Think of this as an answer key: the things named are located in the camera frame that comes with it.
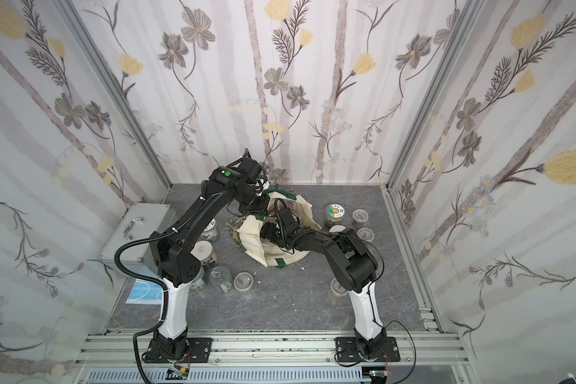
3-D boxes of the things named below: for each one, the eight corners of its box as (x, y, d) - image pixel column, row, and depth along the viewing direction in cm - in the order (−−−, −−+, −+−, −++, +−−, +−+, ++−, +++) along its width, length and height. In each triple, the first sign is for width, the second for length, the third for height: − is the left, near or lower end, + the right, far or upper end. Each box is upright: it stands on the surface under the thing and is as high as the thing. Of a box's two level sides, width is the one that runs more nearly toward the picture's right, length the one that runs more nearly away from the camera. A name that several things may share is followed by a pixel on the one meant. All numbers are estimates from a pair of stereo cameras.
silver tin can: (213, 294, 88) (206, 285, 81) (217, 275, 93) (211, 265, 86) (233, 294, 88) (228, 285, 81) (236, 275, 93) (231, 266, 86)
